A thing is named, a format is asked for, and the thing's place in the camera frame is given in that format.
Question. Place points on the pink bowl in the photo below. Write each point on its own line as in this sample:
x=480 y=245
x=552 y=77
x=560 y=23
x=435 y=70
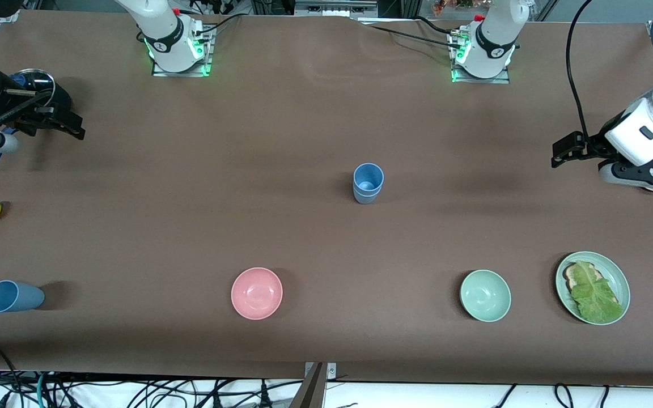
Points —
x=257 y=293

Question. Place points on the grey metal box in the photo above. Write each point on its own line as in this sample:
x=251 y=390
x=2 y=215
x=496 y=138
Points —
x=332 y=7

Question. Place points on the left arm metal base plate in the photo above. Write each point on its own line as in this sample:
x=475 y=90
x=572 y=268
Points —
x=479 y=79

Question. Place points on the mint green bowl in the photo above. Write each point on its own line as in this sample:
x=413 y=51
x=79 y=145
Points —
x=485 y=294

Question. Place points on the glass lid with blue knob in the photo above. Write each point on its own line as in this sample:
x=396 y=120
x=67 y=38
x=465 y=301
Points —
x=37 y=76

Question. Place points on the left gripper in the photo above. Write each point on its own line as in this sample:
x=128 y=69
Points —
x=592 y=147

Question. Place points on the green lettuce leaf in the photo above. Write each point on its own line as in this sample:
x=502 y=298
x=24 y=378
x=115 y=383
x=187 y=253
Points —
x=596 y=294

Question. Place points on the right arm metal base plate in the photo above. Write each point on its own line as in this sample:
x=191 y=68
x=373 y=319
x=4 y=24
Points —
x=182 y=71

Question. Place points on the toasted bread slice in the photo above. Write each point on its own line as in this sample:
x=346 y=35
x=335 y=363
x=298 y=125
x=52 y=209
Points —
x=570 y=277

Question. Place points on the silver table edge bracket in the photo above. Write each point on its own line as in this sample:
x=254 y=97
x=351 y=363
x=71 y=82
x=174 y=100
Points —
x=331 y=371

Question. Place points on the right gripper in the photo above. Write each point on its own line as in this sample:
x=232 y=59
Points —
x=49 y=103

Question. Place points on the mint green plate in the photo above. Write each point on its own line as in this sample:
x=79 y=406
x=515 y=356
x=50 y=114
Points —
x=615 y=272

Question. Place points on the brown slanted bar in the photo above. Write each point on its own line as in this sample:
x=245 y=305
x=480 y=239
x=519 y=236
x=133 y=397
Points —
x=310 y=391

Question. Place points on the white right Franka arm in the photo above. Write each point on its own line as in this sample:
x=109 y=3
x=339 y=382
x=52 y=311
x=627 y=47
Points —
x=170 y=34

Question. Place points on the blue plastic cup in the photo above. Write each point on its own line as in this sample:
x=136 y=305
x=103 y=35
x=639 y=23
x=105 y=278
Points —
x=20 y=297
x=368 y=175
x=367 y=200

